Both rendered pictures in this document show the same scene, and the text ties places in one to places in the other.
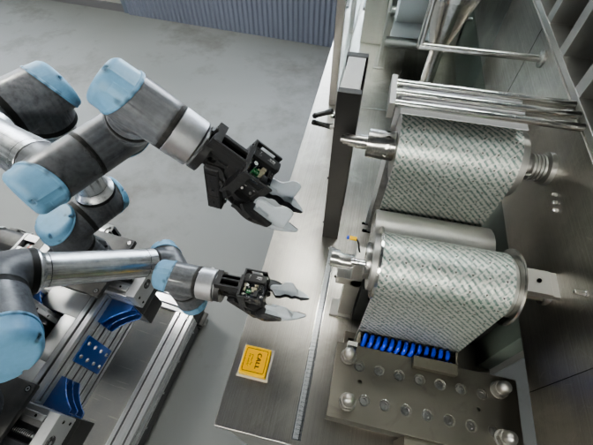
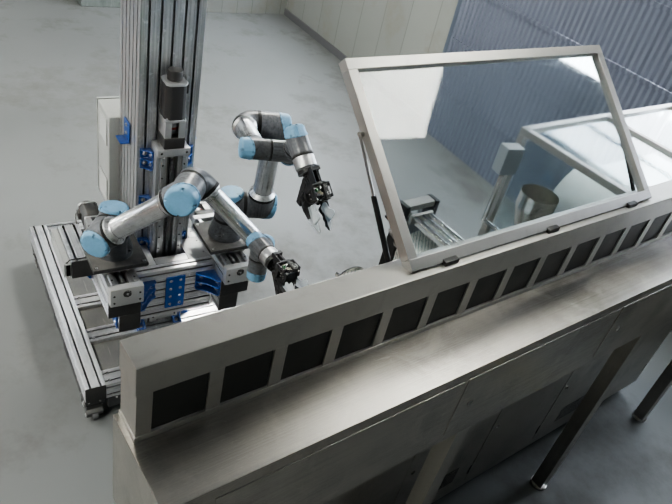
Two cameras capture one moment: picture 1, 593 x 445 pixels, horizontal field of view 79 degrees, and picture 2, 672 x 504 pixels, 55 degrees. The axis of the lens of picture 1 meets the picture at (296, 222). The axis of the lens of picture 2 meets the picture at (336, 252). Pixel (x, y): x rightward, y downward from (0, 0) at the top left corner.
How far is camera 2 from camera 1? 165 cm
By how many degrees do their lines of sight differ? 30
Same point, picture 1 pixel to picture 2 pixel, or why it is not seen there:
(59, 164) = (259, 144)
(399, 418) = not seen: hidden behind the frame
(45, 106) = (274, 132)
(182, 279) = (261, 243)
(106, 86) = (291, 129)
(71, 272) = (221, 203)
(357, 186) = not seen: hidden behind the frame
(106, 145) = (278, 150)
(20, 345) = (188, 201)
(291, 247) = not seen: hidden behind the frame
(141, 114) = (294, 144)
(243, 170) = (312, 184)
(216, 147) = (309, 171)
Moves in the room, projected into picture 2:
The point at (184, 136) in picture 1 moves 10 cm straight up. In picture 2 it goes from (302, 160) to (308, 132)
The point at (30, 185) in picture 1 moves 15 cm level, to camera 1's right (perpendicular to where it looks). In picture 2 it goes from (245, 144) to (276, 164)
